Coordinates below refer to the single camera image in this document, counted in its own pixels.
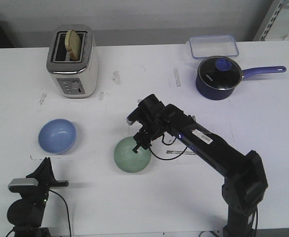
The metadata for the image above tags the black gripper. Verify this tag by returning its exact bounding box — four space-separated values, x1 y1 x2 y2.
132 94 169 153
25 157 69 198

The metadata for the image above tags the green bowl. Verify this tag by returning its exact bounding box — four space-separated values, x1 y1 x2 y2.
114 137 151 173

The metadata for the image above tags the blue bowl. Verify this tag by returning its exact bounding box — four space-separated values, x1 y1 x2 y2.
38 118 77 155

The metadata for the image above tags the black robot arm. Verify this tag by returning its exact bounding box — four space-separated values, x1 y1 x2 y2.
127 94 268 237
7 157 69 237

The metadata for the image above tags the dark blue saucepan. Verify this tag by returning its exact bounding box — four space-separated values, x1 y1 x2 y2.
196 66 287 100

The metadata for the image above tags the white silver toaster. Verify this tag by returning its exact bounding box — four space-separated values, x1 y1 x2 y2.
46 24 99 98

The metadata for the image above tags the glass lid blue knob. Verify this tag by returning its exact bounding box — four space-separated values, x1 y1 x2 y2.
198 56 243 90

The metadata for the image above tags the clear plastic container blue rim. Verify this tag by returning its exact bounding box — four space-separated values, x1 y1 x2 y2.
186 35 239 59

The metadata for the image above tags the bread slice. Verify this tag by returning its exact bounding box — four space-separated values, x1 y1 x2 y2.
64 30 82 61

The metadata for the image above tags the metal shelving upright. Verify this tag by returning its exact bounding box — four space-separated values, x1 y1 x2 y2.
253 0 289 41

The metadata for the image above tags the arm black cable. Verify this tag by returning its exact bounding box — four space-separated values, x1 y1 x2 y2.
149 130 189 161
5 189 72 237

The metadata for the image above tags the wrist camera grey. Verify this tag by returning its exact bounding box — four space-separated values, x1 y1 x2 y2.
126 105 144 125
8 178 39 193

